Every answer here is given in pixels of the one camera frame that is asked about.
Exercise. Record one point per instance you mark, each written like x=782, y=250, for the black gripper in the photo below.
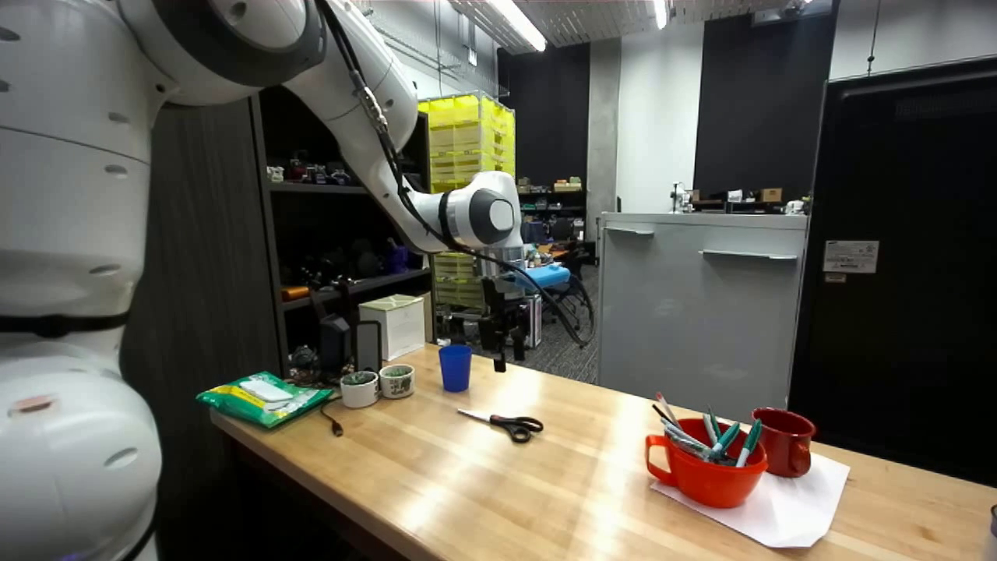
x=504, y=327

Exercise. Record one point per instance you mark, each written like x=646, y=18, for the black handled scissors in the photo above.
x=522, y=430

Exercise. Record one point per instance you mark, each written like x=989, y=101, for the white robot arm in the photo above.
x=81, y=92

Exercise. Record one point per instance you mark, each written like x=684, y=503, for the blue plastic cup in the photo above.
x=456, y=367

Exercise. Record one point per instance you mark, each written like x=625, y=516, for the white box green lid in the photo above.
x=398, y=323

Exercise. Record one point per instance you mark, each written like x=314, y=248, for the white pot rear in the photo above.
x=397, y=383

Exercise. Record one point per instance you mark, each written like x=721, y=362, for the black speaker rear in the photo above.
x=368, y=348

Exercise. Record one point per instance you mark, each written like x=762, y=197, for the black speaker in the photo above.
x=334, y=344
x=368, y=348

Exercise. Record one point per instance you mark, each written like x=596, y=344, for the black speaker front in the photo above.
x=334, y=344

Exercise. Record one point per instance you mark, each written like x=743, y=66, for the yellow storage rack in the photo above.
x=464, y=136

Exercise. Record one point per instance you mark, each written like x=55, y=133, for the green wipes packet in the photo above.
x=261, y=399

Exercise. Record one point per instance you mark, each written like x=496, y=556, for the green marker pens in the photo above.
x=721, y=443

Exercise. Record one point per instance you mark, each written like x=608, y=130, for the dark red mug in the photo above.
x=786, y=441

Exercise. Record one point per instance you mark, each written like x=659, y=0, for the white paper sheet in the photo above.
x=782, y=512

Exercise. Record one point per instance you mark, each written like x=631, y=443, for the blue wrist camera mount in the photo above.
x=548, y=276

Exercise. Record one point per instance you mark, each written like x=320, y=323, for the orange bowl with handle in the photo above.
x=713, y=485

